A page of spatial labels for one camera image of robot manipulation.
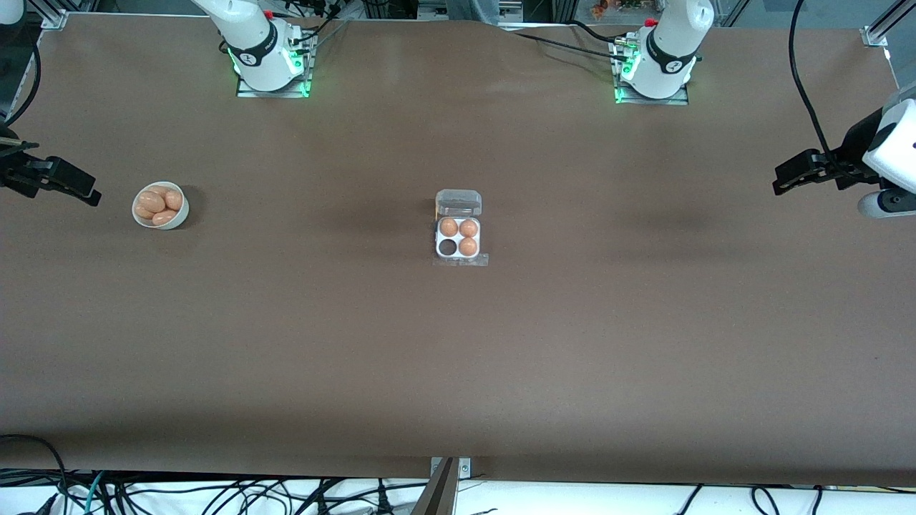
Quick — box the clear plastic egg box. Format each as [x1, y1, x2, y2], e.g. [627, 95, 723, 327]
[433, 189, 489, 268]

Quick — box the white round bowl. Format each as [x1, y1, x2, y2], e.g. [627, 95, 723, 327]
[132, 181, 190, 230]

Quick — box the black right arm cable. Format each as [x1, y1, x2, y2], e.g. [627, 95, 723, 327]
[0, 39, 42, 126]

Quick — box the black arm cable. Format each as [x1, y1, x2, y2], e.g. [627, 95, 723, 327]
[787, 0, 885, 188]
[0, 39, 42, 126]

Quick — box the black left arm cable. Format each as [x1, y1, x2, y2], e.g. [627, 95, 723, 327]
[787, 0, 885, 188]

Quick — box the aluminium frame corner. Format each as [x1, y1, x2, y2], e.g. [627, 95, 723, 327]
[861, 0, 916, 48]
[29, 0, 70, 31]

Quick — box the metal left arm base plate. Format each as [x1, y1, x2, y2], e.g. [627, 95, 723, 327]
[614, 36, 690, 106]

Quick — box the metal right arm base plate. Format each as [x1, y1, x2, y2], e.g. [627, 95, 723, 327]
[236, 32, 316, 99]

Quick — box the teal cable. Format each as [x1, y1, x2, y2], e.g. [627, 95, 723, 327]
[84, 471, 108, 515]

